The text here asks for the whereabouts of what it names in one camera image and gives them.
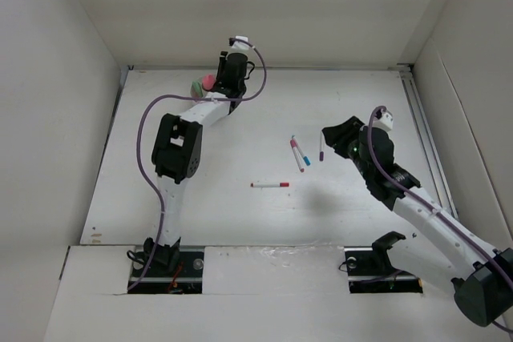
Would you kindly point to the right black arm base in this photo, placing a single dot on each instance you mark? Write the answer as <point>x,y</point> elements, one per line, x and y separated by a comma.
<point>369,270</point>

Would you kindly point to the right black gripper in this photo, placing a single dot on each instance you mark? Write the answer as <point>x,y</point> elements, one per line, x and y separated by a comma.
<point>341,133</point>

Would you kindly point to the pink capped white marker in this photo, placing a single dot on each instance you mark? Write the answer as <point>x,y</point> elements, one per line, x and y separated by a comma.
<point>296,155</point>

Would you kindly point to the red capped white marker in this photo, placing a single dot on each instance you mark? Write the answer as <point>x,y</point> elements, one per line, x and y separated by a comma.
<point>270,185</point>

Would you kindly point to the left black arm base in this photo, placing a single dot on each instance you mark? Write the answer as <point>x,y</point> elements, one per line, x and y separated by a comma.
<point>173,270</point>

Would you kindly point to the pink capped glue bottle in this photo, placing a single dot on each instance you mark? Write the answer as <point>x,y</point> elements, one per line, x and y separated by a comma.
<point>208,81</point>

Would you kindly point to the white round divided container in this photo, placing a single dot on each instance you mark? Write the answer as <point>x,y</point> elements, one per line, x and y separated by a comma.
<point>206,92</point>

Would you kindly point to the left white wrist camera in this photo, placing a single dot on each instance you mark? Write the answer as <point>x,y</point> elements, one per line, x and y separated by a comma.
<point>239,44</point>

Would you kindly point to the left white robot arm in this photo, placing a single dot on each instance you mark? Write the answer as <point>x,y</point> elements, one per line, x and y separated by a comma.
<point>177,150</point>

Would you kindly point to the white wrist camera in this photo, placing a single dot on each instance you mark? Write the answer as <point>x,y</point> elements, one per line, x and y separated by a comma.
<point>383,119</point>
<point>239,44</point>

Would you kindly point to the blue capped white marker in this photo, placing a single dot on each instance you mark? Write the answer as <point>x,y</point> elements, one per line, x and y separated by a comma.
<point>300,151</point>

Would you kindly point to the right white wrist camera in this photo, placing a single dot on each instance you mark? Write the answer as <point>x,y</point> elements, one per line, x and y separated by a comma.
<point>383,119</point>

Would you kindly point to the purple capped white marker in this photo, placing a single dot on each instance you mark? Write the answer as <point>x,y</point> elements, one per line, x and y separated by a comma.
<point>321,147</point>

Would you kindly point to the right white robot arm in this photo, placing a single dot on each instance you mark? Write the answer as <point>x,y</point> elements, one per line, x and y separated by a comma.
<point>442,251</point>

